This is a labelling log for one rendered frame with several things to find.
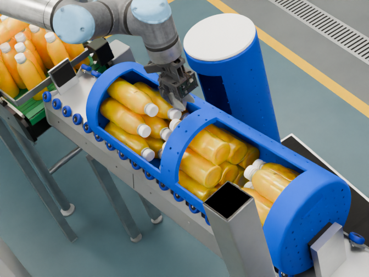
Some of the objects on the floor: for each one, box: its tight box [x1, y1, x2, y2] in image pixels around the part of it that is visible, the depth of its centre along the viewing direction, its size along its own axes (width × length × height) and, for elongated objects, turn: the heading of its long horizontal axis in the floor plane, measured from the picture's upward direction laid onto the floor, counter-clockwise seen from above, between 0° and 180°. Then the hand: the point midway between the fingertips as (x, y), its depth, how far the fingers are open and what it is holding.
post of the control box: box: [0, 118, 78, 243], centre depth 292 cm, size 4×4×100 cm
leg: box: [137, 192, 163, 224], centre depth 299 cm, size 6×6×63 cm
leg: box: [86, 154, 142, 243], centre depth 294 cm, size 6×6×63 cm
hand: (180, 106), depth 181 cm, fingers closed
